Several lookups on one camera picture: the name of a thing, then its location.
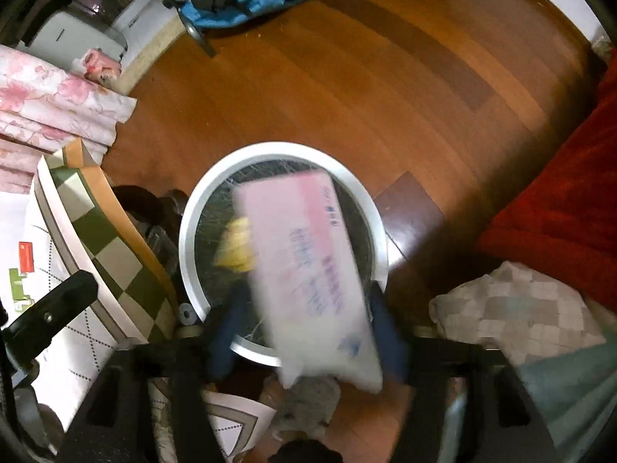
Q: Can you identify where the black clothes rack frame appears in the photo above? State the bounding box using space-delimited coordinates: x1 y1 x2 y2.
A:
163 0 216 57

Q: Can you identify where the white patterned tablecloth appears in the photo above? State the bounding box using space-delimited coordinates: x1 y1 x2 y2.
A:
0 154 278 463

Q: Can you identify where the yellow snack bag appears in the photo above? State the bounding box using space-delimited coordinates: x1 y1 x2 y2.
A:
214 216 254 273

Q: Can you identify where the red small box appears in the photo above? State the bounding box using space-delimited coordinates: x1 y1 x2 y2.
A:
18 242 34 274

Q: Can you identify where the pink white tissue pack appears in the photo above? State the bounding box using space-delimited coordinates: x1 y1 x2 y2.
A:
233 171 383 393

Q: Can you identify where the red blanket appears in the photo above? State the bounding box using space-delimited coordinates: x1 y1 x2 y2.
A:
476 57 617 311

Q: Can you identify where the light blue duvet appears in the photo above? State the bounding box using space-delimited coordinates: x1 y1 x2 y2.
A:
518 332 616 462

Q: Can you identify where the green paper card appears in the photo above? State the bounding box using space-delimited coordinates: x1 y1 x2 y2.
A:
8 268 34 314

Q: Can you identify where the pink floral curtain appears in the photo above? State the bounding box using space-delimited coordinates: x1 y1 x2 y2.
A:
1 45 137 193

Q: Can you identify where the white air purifier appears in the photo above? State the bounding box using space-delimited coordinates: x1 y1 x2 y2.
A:
16 10 128 70

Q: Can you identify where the checked grey cushion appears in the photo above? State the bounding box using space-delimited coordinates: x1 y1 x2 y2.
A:
429 261 605 366

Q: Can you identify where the grey slipper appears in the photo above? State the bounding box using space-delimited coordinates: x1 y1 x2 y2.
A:
271 376 341 442

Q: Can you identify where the white round trash bin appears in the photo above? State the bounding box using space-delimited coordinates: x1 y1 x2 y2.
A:
179 142 389 367

